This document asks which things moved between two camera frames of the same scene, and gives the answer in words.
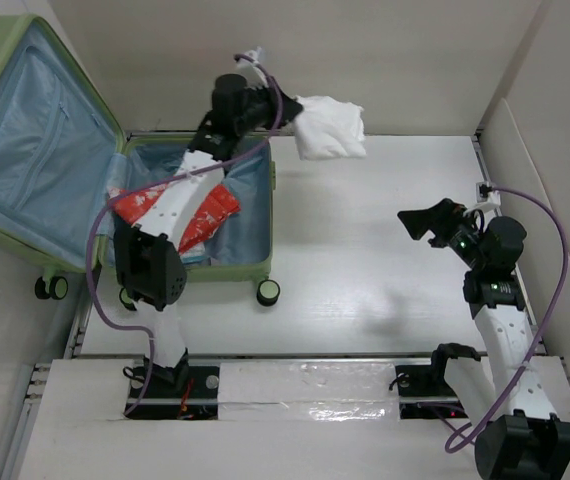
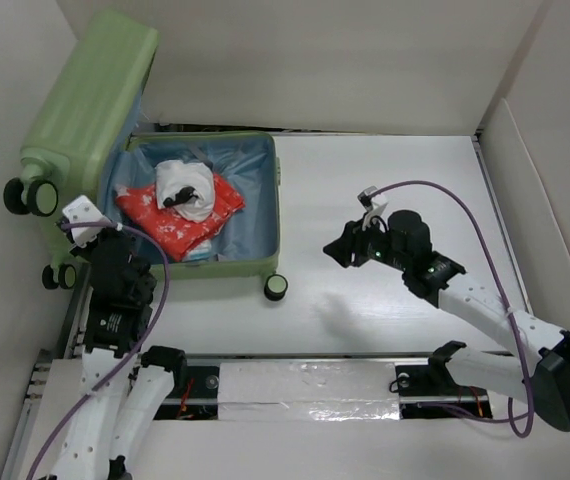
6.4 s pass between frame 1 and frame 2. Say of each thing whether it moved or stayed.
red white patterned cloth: stayed
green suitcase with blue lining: moved
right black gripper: moved
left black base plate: stayed
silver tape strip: stayed
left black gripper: moved
